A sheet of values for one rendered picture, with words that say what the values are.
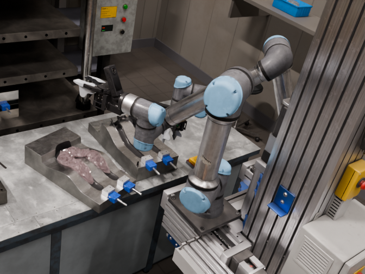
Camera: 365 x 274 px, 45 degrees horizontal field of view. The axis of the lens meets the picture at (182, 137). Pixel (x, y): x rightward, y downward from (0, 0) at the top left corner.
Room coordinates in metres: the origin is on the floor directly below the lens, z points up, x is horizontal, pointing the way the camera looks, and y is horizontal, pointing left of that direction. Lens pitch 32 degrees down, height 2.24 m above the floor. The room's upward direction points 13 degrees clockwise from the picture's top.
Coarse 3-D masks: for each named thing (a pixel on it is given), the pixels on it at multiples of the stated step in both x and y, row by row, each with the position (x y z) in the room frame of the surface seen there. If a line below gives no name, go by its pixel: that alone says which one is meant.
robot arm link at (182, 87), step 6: (180, 78) 1.87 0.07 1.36; (186, 78) 1.89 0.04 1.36; (174, 84) 1.88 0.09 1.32; (180, 84) 1.85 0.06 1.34; (186, 84) 1.85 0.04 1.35; (192, 84) 1.88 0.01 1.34; (174, 90) 1.86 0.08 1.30; (180, 90) 1.85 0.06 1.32; (186, 90) 1.85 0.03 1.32; (174, 96) 1.86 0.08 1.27; (180, 96) 1.85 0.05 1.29; (186, 96) 1.85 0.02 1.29
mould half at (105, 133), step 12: (108, 120) 2.18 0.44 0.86; (120, 120) 2.09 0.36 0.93; (96, 132) 2.05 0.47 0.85; (108, 132) 1.97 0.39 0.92; (132, 132) 2.04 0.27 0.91; (108, 144) 1.96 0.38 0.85; (120, 144) 1.93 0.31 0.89; (132, 144) 1.96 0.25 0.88; (156, 144) 2.01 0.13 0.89; (120, 156) 1.87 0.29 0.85; (132, 156) 1.85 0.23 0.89; (156, 156) 1.89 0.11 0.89; (132, 168) 1.79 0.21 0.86; (144, 168) 1.79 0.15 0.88; (156, 168) 1.85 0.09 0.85; (168, 168) 1.91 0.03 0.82
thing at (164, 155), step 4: (160, 152) 1.90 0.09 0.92; (164, 152) 1.90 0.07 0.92; (168, 152) 1.91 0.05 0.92; (160, 156) 1.88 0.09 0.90; (164, 156) 1.88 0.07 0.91; (168, 156) 1.90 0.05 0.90; (164, 160) 1.87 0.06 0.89; (168, 160) 1.86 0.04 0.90; (172, 160) 1.87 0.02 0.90; (168, 164) 1.86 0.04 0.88; (172, 164) 1.85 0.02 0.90; (176, 168) 1.82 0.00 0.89
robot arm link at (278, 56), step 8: (272, 48) 1.80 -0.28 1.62; (280, 48) 1.79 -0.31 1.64; (288, 48) 1.81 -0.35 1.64; (272, 56) 1.76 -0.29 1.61; (280, 56) 1.75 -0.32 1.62; (288, 56) 1.77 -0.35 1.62; (256, 64) 1.77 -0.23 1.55; (264, 64) 1.74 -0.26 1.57; (272, 64) 1.73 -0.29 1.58; (280, 64) 1.74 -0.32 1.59; (288, 64) 1.76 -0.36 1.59; (256, 72) 1.74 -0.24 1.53; (264, 72) 1.72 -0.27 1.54; (272, 72) 1.72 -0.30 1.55; (280, 72) 1.74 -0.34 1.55; (256, 80) 1.73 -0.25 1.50; (264, 80) 1.74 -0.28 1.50
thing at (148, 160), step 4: (144, 156) 1.83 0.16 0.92; (148, 156) 1.84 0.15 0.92; (144, 160) 1.80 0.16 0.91; (148, 160) 1.81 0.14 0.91; (152, 160) 1.83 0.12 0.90; (144, 164) 1.80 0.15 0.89; (148, 164) 1.79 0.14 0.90; (152, 164) 1.80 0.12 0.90; (148, 168) 1.78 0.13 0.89; (152, 168) 1.78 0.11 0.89; (156, 172) 1.76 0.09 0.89
